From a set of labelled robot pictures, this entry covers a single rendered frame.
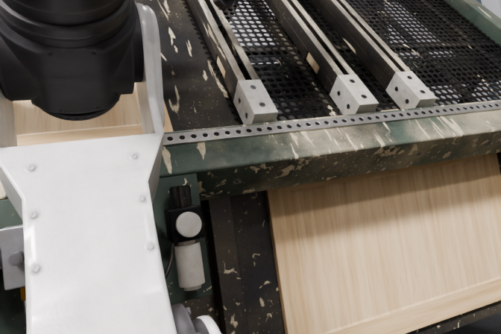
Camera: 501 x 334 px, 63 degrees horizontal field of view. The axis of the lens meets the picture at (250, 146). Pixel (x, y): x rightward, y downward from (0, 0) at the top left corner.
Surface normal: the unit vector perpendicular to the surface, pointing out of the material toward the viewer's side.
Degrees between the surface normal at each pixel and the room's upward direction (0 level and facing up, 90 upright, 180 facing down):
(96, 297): 64
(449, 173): 90
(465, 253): 90
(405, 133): 53
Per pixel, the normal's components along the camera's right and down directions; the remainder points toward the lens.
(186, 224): 0.35, -0.11
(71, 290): 0.26, -0.53
